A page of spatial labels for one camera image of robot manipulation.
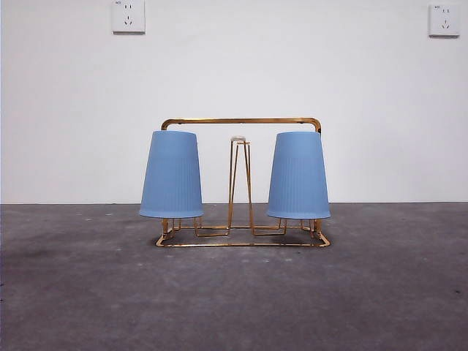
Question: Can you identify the gold wire cup rack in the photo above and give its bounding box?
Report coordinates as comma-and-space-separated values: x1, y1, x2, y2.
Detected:
155, 117, 332, 249

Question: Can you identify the white wall socket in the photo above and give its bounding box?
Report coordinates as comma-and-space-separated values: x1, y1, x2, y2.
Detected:
112, 0, 146, 36
428, 4, 461, 37

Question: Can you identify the blue ribbed plastic cup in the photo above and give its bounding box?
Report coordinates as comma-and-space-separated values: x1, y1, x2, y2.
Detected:
138, 130, 204, 220
266, 131, 332, 220

